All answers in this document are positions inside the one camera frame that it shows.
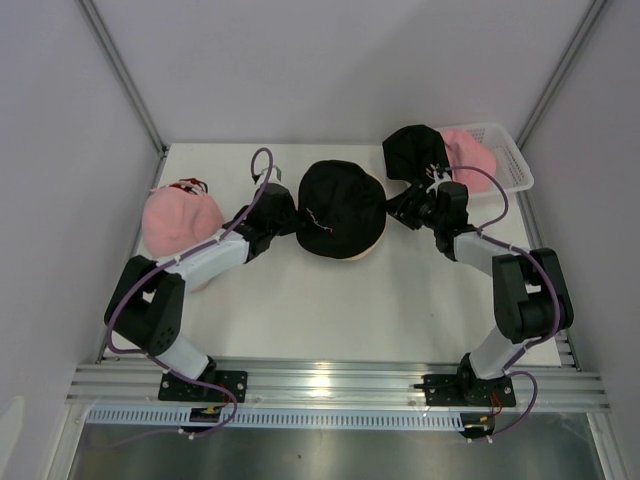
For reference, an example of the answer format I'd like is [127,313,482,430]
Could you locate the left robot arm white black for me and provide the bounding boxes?
[104,181,297,401]

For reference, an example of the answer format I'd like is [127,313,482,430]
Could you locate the red baseball cap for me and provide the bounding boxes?
[171,178,209,194]

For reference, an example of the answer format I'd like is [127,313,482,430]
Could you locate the left aluminium corner post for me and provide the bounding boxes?
[74,0,169,156]

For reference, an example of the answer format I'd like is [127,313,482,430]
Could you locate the black bucket hat white stitching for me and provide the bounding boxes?
[296,160,387,256]

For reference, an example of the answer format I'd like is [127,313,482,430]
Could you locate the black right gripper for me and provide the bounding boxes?
[380,180,444,231]

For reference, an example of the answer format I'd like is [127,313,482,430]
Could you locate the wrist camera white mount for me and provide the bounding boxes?
[423,168,453,193]
[253,166,282,186]

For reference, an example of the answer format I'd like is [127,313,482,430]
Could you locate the white plastic basket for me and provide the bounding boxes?
[437,122,534,198]

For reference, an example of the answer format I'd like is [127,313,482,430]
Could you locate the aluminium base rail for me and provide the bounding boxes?
[66,358,611,413]

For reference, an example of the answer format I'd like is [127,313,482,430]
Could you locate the pink baseball cap white logo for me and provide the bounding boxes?
[142,183,225,294]

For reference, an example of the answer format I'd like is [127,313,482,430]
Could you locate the pink bucket hat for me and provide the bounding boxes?
[441,128,497,194]

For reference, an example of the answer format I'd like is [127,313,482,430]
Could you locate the aluminium corner post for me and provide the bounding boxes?
[74,0,169,156]
[523,0,611,131]

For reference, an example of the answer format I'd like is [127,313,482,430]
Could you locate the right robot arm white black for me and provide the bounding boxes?
[387,181,573,405]

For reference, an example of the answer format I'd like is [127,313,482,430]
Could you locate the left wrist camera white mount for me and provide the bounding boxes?
[253,166,282,186]

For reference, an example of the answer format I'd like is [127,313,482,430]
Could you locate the white slotted cable duct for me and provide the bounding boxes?
[86,405,464,432]

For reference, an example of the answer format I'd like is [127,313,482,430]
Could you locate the beige bucket hat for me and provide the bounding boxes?
[319,235,383,262]

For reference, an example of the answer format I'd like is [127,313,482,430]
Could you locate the right aluminium corner post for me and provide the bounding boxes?
[523,0,611,131]

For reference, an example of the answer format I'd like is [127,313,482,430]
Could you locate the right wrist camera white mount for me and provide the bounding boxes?
[423,168,453,193]

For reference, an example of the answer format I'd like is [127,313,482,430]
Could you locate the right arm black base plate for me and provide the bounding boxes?
[413,374,516,408]

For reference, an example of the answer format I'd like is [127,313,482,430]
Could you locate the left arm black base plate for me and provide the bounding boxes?
[158,370,249,403]

